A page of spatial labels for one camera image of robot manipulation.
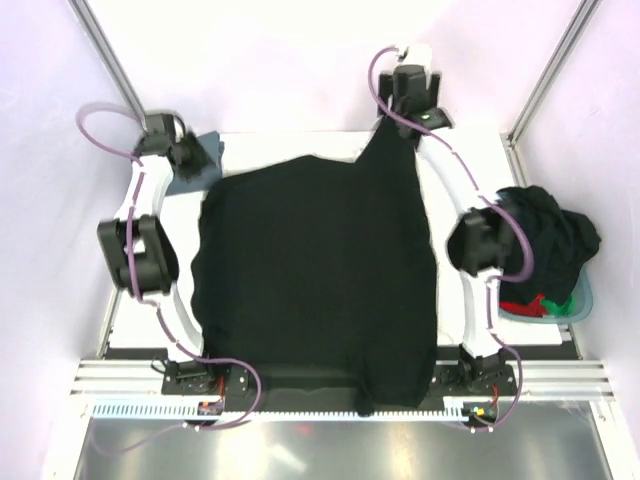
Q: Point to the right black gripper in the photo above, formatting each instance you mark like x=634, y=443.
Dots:
x=433, y=89

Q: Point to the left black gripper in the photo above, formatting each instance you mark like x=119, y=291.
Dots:
x=202, y=160

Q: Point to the black t shirt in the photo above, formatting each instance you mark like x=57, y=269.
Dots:
x=317, y=263

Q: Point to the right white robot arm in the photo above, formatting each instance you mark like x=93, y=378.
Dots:
x=481, y=239

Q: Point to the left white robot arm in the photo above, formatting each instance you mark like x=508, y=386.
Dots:
x=139, y=255

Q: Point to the folded blue-grey t shirt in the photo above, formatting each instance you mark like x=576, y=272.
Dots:
x=215, y=147

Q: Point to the pile of black garments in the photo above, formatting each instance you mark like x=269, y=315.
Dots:
x=562, y=242

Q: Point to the red garment in basket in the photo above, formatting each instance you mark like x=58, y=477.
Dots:
x=533, y=309

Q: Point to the green garment in basket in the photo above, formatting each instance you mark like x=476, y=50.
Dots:
x=554, y=309

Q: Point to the blue plastic laundry basket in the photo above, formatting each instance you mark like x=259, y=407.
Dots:
x=583, y=297

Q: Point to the left aluminium corner post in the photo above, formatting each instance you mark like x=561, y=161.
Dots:
x=96, y=34

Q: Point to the aluminium corner post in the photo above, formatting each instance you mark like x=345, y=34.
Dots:
x=568, y=41
x=96, y=34

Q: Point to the right aluminium corner post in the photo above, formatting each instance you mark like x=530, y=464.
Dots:
x=568, y=41

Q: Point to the white slotted cable duct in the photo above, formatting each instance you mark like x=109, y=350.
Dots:
x=194, y=410

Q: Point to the aluminium frame rail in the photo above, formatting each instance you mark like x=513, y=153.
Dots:
x=542, y=380

